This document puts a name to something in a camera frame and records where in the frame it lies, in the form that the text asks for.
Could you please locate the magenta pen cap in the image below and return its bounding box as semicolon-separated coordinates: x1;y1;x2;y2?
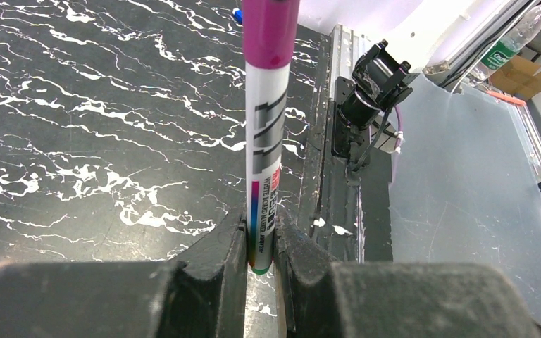
242;0;300;69

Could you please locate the green labelled plastic bottle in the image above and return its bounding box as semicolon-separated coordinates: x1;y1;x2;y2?
463;4;541;87

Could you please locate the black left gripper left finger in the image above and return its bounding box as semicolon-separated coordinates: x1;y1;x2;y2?
0;210;247;337

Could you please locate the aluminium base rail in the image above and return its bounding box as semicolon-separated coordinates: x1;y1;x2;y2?
330;24;359;99

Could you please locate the blue capped white marker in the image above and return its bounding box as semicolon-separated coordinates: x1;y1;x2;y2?
232;8;243;25

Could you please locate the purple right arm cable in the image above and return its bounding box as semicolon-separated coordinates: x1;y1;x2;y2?
389;104;404;183

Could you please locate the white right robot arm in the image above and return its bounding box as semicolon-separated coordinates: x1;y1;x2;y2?
331;39;418;172

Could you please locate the white green pen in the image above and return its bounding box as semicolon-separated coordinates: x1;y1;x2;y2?
245;63;290;275

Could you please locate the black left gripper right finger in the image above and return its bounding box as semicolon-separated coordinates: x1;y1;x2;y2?
274;211;541;337

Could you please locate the brown cardboard box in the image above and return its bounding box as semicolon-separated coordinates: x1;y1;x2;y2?
490;56;541;101

